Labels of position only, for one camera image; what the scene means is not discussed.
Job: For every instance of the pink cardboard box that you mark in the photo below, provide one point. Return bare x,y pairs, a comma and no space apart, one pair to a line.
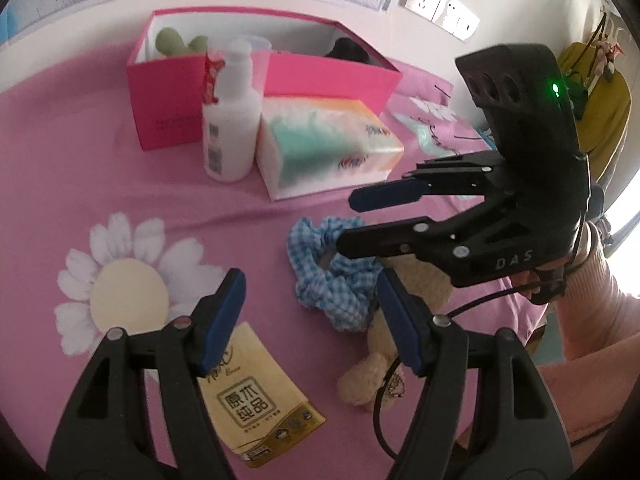
160,105

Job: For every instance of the large green orange tissue pack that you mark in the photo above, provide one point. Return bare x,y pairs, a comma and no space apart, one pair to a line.
320,150

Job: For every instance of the yellow garment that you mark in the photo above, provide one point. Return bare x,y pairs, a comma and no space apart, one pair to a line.
605,110

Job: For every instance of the pink floral bed sheet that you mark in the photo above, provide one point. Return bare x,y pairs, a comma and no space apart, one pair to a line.
100,185

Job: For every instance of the black cloth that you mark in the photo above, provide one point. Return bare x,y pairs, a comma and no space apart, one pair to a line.
350,52

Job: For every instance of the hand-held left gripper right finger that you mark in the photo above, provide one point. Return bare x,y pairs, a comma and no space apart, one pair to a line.
400,325

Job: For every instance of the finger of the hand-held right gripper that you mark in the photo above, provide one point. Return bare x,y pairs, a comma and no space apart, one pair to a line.
385,195
380,240

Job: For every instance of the yellow tissue pack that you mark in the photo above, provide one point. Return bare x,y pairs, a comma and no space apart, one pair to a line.
250,405

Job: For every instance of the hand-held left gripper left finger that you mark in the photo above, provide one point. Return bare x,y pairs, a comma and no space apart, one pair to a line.
225,320

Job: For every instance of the green frog plush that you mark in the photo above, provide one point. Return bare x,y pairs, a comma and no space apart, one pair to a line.
170,42

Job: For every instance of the person's right hand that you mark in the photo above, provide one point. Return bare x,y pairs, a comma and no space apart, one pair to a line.
527,282

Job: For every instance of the pink floral pillow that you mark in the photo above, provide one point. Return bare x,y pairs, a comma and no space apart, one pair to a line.
420,80

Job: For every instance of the beige teddy bear plush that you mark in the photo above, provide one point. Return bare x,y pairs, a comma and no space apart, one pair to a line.
365,375

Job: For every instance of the white lotion bottle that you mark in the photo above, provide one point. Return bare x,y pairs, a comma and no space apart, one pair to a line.
232,130

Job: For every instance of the blue gingham scrunchie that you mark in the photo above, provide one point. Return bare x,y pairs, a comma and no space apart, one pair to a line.
345,285

